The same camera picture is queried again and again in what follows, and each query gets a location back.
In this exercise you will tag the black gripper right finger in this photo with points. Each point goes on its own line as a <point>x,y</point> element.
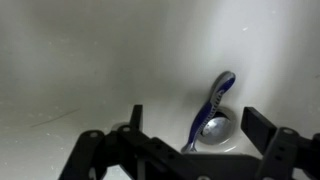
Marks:
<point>283,149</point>

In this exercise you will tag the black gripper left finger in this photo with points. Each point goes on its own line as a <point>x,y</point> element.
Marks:
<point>141,157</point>

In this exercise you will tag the blue grey shaving razor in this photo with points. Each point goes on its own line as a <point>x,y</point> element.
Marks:
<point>221,85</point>

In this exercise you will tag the white oval sink basin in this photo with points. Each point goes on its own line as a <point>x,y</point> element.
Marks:
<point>68,66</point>

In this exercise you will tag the chrome sink drain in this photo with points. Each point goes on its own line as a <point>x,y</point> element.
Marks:
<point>220,128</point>

